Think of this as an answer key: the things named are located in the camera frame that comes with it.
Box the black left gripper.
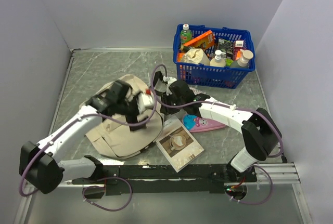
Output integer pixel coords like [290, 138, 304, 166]
[117, 91, 149, 131]

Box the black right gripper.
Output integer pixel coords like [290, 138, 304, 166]
[160, 90, 185, 116]

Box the coffee cover book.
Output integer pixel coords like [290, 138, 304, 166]
[156, 116, 204, 173]

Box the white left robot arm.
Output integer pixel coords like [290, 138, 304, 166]
[19, 80, 155, 194]

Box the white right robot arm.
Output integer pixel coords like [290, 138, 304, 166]
[153, 76, 281, 181]

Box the beige crumpled paper bag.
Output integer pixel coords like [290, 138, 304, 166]
[180, 48, 210, 65]

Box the blue plastic basket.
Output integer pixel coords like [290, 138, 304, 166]
[172, 23, 256, 89]

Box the pink blue pencil case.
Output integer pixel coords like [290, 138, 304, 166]
[182, 114, 226, 133]

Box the cream pump bottle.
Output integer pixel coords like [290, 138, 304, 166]
[210, 49, 226, 68]

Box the orange snack box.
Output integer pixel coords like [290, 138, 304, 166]
[178, 30, 215, 51]

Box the green tea bottle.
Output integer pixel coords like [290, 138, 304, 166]
[180, 24, 193, 45]

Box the dark snack packet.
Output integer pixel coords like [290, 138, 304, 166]
[217, 38, 234, 60]

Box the grey pump bottle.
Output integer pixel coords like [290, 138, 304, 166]
[229, 49, 254, 69]

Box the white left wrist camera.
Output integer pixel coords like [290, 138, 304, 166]
[137, 88, 155, 114]

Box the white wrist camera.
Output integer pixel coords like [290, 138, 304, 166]
[137, 88, 155, 114]
[163, 76, 177, 96]

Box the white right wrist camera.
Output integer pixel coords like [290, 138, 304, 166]
[163, 76, 177, 96]

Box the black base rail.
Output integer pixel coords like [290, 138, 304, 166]
[72, 164, 257, 196]

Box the aluminium frame rail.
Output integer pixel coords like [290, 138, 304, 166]
[25, 163, 301, 189]

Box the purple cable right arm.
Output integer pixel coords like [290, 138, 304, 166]
[150, 64, 284, 159]

